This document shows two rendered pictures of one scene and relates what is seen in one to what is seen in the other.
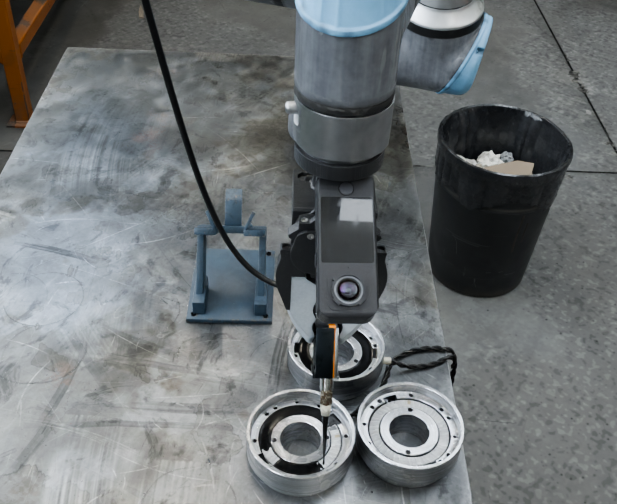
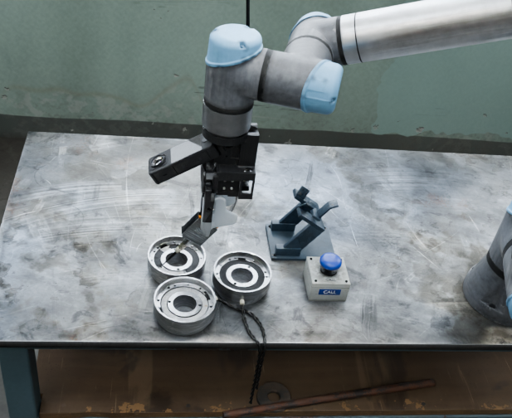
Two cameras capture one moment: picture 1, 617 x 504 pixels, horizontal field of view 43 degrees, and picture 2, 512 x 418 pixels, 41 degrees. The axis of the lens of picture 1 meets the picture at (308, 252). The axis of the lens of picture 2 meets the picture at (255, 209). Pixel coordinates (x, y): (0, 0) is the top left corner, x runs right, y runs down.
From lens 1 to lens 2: 1.04 m
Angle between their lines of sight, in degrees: 60
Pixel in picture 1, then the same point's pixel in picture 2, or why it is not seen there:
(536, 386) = not seen: outside the picture
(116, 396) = not seen: hidden behind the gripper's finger
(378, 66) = (209, 84)
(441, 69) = (509, 287)
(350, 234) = (183, 150)
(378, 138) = (209, 123)
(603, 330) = not seen: outside the picture
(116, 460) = (170, 208)
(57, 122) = (430, 162)
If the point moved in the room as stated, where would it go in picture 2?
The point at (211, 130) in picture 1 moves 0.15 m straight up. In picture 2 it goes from (460, 229) to (483, 172)
